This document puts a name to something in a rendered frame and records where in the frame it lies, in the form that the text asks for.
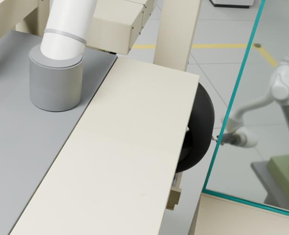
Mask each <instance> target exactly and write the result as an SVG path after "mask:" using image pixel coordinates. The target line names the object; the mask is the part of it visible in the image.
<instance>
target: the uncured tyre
mask: <svg viewBox="0 0 289 235"><path fill-rule="evenodd" d="M214 121H215V112H214V107H213V103H212V100H211V98H210V96H209V94H208V92H207V91H206V89H205V88H204V87H203V86H202V85H201V84H200V83H199V84H198V88H197V92H196V96H195V100H194V103H193V108H192V112H191V115H190V119H189V122H188V126H187V127H188V128H189V130H187V131H186V134H185V138H184V142H183V145H182V149H181V153H180V157H179V161H178V164H177V168H176V172H175V173H180V172H183V171H186V170H188V169H190V168H192V167H193V166H195V165H196V164H197V163H199V162H200V161H201V159H202V158H203V157H204V155H205V154H206V152H207V151H208V149H209V146H210V144H211V139H212V133H213V127H214Z"/></svg>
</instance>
